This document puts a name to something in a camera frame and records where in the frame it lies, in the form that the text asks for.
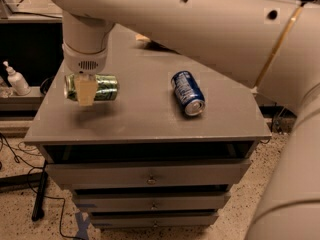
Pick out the grey top drawer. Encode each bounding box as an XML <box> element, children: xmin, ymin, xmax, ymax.
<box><xmin>46</xmin><ymin>159</ymin><xmax>251</xmax><ymax>190</ymax></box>

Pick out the blue floor tape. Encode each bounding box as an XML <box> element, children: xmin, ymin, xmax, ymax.
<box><xmin>75</xmin><ymin>212</ymin><xmax>90</xmax><ymax>240</ymax></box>

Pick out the blue soda can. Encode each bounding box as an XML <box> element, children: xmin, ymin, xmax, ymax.
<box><xmin>171</xmin><ymin>71</ymin><xmax>205</xmax><ymax>116</ymax></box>

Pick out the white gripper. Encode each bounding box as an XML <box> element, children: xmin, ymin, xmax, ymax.
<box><xmin>62</xmin><ymin>44</ymin><xmax>107</xmax><ymax>106</ymax></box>

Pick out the white pump bottle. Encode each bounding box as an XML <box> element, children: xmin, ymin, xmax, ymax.
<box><xmin>3</xmin><ymin>61</ymin><xmax>31</xmax><ymax>96</ymax></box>

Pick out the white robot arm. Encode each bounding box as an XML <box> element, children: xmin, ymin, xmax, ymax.
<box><xmin>52</xmin><ymin>0</ymin><xmax>320</xmax><ymax>240</ymax></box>

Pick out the black stand leg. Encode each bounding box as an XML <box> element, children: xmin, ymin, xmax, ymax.
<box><xmin>31</xmin><ymin>162</ymin><xmax>48</xmax><ymax>222</ymax></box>

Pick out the black floor cable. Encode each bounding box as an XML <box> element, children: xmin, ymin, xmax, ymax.
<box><xmin>0</xmin><ymin>132</ymin><xmax>84</xmax><ymax>240</ymax></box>

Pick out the grey drawer cabinet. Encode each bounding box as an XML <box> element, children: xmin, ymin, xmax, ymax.
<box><xmin>25</xmin><ymin>26</ymin><xmax>270</xmax><ymax>220</ymax></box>

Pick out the grey bottom drawer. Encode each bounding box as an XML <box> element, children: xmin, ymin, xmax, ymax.
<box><xmin>91</xmin><ymin>211</ymin><xmax>218</xmax><ymax>228</ymax></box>

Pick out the grey drawer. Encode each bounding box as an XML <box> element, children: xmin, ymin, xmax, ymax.
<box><xmin>46</xmin><ymin>159</ymin><xmax>251</xmax><ymax>190</ymax></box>
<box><xmin>91</xmin><ymin>211</ymin><xmax>218</xmax><ymax>228</ymax></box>
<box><xmin>73</xmin><ymin>192</ymin><xmax>230</xmax><ymax>212</ymax></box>

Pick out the grey middle drawer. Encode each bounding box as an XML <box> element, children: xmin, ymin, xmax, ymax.
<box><xmin>73</xmin><ymin>192</ymin><xmax>230</xmax><ymax>212</ymax></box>

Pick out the green soda can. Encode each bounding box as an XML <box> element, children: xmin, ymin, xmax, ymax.
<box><xmin>64</xmin><ymin>74</ymin><xmax>119</xmax><ymax>101</ymax></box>

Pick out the brown yellow chip bag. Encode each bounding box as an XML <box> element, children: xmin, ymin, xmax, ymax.
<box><xmin>135</xmin><ymin>34</ymin><xmax>152</xmax><ymax>43</ymax></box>

